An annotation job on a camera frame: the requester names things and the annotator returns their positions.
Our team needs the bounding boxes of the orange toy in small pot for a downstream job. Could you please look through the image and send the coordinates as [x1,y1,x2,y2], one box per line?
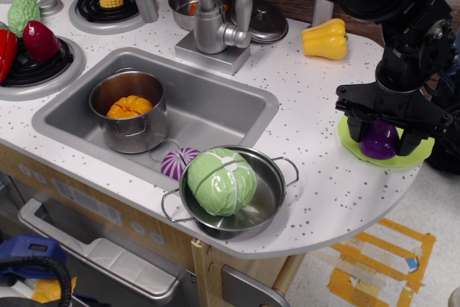
[188,3,229,17]

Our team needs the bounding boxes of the blue clamp tool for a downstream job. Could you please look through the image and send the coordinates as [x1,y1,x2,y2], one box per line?
[1,234,68,280]

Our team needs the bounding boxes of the green bumpy toy vegetable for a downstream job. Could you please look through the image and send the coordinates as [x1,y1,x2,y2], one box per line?
[7,0,41,37]

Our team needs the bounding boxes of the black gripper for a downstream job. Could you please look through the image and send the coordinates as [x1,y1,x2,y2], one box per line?
[336,82,454,156]

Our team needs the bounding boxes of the grey stove knob lower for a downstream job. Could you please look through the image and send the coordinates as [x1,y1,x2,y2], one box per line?
[37,0,64,17]

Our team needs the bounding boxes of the red toy bell pepper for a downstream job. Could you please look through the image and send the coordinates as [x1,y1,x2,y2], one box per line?
[0,29,19,82]

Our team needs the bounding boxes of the rear right stove burner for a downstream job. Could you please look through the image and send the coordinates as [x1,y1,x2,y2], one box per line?
[69,0,144,35]

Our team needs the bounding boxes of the tall steel pot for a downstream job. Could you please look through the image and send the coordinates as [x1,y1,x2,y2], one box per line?
[89,69,168,154]

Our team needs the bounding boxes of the lime green plate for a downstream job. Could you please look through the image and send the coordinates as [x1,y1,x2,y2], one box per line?
[338,116,435,168]

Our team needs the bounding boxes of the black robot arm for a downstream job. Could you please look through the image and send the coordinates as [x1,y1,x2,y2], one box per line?
[334,0,459,156]

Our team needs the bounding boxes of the green toy cabbage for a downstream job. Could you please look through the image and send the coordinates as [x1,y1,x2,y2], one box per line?
[187,147,258,216]

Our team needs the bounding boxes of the steel pot lid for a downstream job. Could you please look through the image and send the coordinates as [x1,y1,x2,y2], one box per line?
[227,0,288,43]

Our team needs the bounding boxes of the purple striped toy onion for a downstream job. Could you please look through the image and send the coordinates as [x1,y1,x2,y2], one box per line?
[160,147,201,180]

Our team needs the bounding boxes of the orange toy pumpkin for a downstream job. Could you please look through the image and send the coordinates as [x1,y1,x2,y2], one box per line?
[106,95,153,119]

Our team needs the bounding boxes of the grey toy oven door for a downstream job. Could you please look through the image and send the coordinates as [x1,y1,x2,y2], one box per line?
[19,198,199,306]

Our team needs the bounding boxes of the yellow toy bell pepper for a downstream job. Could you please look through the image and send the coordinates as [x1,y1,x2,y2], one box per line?
[301,18,348,60]

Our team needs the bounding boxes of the small steel pot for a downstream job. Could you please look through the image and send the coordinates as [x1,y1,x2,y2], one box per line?
[168,0,234,31]

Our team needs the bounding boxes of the yellow cloth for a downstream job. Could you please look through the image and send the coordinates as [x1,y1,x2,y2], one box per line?
[31,279,61,303]

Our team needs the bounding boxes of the grey toy sink basin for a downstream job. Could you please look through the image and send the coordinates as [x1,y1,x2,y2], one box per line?
[32,47,279,190]

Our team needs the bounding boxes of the silver toy faucet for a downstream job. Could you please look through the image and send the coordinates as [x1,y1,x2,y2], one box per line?
[130,0,254,75]

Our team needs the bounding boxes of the purple toy eggplant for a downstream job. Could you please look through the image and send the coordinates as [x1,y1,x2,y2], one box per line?
[359,122,400,160]

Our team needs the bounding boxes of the front left stove burner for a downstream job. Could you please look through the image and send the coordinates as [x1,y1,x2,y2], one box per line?
[1,37,85,101]

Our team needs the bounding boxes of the dark red toy pepper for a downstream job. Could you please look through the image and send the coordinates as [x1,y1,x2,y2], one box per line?
[22,20,61,61]

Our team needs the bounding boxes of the black cable hose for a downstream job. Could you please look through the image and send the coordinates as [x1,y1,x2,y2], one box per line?
[0,256,73,307]

